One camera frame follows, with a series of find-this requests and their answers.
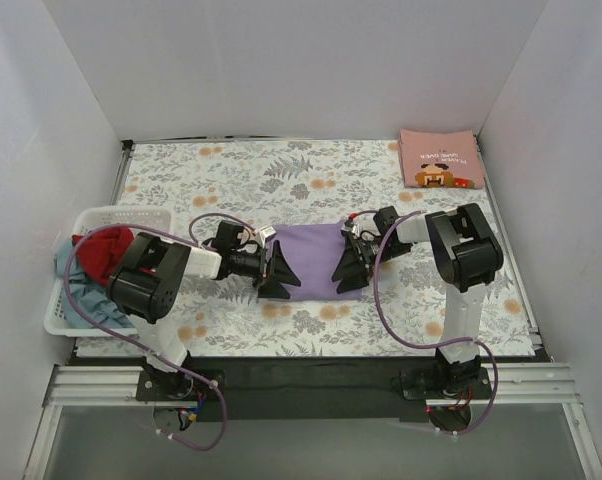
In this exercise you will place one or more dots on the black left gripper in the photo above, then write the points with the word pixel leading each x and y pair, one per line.
pixel 267 270

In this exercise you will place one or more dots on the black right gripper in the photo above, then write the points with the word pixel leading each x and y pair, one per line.
pixel 357 256

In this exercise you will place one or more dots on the purple t shirt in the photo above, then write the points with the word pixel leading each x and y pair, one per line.
pixel 313 252

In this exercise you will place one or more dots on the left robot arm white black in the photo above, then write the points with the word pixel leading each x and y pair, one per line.
pixel 145 283

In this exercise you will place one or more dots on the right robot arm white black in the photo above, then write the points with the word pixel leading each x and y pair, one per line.
pixel 467 257

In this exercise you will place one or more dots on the floral tablecloth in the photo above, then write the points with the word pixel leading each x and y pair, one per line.
pixel 295 183

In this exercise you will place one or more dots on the white plastic laundry basket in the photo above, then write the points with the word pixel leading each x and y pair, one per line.
pixel 161 218

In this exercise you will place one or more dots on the folded pink printed t shirt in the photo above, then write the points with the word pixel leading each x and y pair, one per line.
pixel 440 160

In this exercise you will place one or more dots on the red t shirt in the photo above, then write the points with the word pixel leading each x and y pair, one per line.
pixel 102 252

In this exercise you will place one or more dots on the blue t shirt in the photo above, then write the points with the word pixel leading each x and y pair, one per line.
pixel 92 299

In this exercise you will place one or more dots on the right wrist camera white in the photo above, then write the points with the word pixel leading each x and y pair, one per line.
pixel 351 229

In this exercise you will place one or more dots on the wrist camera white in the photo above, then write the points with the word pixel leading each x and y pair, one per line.
pixel 351 229
pixel 263 235

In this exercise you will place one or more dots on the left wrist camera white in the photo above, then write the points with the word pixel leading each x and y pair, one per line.
pixel 263 235

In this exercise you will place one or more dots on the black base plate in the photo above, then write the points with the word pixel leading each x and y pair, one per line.
pixel 308 388

